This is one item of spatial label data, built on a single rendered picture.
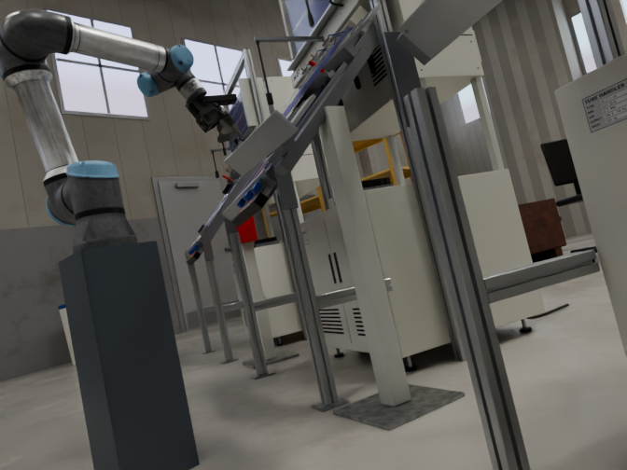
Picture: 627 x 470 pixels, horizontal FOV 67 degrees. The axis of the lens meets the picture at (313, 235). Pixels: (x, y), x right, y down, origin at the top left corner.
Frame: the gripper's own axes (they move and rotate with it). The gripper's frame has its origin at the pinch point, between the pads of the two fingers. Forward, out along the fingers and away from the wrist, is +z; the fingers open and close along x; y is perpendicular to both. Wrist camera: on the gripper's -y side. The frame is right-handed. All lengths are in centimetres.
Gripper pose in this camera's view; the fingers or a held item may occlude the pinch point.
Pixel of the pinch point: (239, 138)
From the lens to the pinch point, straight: 170.1
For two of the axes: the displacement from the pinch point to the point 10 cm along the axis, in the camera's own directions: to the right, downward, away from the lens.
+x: 3.7, -1.6, -9.2
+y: -6.8, 6.2, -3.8
